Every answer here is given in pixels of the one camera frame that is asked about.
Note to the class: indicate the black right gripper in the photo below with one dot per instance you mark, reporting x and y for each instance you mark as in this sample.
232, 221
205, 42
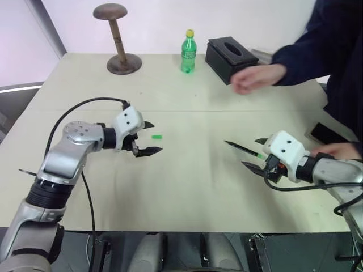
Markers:
273, 171

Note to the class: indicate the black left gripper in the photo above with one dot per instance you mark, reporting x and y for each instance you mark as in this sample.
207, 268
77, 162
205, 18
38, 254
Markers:
131, 144

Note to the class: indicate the person's right forearm navy sleeve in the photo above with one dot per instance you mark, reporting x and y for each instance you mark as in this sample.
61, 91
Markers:
309, 59

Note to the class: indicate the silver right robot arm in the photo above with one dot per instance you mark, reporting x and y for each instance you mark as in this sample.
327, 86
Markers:
334, 173

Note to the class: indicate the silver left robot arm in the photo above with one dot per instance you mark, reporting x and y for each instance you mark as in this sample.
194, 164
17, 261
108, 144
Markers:
65, 158

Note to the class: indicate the green pen cap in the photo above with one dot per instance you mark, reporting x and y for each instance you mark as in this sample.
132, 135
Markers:
156, 137

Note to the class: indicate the black pen with green end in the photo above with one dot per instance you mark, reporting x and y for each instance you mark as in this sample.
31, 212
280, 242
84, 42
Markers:
244, 149

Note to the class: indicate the green plastic bottle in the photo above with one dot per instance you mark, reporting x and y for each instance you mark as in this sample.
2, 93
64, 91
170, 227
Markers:
188, 54

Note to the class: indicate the person's bare right hand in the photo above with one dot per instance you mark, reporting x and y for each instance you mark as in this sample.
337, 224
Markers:
255, 78

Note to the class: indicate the person's bare left hand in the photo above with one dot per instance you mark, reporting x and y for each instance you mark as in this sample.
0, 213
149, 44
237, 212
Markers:
340, 150

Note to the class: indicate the black smartphone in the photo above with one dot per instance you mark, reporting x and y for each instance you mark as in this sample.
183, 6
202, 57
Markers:
323, 133

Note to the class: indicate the brown wooden hat stand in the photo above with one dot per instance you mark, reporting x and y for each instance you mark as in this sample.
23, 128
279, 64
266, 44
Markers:
120, 63

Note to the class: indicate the black tissue box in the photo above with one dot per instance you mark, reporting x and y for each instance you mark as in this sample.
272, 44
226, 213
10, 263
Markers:
224, 61

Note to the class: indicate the person's torso in navy clothing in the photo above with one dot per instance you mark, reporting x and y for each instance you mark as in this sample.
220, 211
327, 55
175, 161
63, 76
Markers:
346, 85

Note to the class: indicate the grey rounded shape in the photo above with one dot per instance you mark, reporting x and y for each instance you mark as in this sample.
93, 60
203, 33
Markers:
149, 253

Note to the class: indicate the black table leg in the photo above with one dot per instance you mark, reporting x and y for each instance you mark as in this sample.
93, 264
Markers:
99, 252

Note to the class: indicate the dark grey furniture light strip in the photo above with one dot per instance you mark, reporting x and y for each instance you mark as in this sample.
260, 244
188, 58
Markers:
17, 105

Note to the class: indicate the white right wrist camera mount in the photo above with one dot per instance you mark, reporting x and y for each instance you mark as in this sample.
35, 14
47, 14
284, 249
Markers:
286, 147

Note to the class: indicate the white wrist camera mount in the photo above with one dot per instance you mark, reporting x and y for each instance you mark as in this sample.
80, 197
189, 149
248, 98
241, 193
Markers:
286, 147
127, 117

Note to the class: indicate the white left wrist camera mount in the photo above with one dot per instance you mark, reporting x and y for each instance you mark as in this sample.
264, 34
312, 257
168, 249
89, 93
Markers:
127, 117

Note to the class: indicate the black metal bracket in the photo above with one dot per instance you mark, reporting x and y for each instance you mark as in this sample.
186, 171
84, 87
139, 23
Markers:
259, 252

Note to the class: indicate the grey window frame post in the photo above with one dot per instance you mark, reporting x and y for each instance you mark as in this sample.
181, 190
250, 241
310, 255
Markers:
46, 28

